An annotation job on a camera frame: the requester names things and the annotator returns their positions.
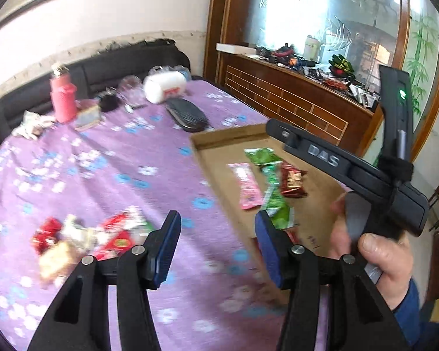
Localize green black work gloves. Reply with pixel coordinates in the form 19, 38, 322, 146
329, 54, 356, 77

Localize small worn notebook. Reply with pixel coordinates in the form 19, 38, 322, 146
74, 106, 102, 132

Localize white cloth gloves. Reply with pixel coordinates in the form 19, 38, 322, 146
11, 111, 55, 140

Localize clear plastic bottle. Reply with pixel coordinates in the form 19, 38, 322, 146
148, 65, 191, 81

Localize cardboard box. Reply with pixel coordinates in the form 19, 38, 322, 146
189, 123, 355, 300

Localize black cup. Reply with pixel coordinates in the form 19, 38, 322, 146
100, 93, 119, 113

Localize black sofa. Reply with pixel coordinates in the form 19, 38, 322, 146
0, 39, 193, 143

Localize wooden mirror cabinet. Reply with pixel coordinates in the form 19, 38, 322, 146
203, 0, 439, 161

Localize clear glass jar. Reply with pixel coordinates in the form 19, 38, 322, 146
117, 75, 145, 105

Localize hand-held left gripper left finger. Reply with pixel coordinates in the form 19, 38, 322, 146
27, 210, 181, 351

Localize pink snack packet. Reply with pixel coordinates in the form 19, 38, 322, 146
229, 163, 266, 211

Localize person's right hand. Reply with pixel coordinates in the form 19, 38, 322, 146
329, 190, 414, 309

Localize dark red snack packet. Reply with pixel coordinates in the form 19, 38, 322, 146
280, 161, 308, 198

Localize white plastic jar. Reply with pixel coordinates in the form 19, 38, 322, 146
143, 71, 188, 104

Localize person's right forearm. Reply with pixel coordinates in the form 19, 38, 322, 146
391, 280, 423, 322

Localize long green snack packet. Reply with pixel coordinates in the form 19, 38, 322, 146
260, 164, 297, 229

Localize black glasses case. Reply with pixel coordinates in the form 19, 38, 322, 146
165, 97, 209, 133

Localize clutter of small tools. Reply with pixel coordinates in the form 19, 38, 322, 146
256, 44, 381, 106

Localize white container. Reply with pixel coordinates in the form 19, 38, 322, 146
303, 36, 320, 59

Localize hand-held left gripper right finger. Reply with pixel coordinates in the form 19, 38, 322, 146
255, 210, 410, 351

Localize purple floral tablecloth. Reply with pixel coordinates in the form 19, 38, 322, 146
0, 77, 337, 351

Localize pile of snack packets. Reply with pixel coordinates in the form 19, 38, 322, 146
31, 205, 158, 286

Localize pink thermos bottle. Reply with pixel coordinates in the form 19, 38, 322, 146
50, 63, 77, 124

